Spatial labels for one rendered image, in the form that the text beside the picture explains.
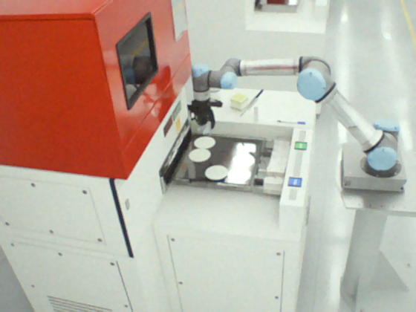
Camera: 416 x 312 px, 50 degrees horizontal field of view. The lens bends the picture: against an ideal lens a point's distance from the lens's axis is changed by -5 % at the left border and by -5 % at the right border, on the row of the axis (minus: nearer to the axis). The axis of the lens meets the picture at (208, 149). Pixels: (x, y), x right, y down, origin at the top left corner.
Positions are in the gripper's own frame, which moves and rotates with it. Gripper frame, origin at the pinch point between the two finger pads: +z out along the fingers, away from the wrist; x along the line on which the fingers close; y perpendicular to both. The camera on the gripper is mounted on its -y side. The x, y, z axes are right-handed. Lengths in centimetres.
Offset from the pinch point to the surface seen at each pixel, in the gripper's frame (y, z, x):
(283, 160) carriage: -17.9, 11.3, 30.4
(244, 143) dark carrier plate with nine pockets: -13.6, 9.3, 9.0
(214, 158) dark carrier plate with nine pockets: 4.2, 9.3, 7.1
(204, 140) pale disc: -2.5, 9.2, -7.1
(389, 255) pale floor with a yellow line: -78, 100, 68
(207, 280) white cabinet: 35, 50, 31
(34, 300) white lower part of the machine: 100, 66, -31
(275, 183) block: -0.9, 8.5, 40.6
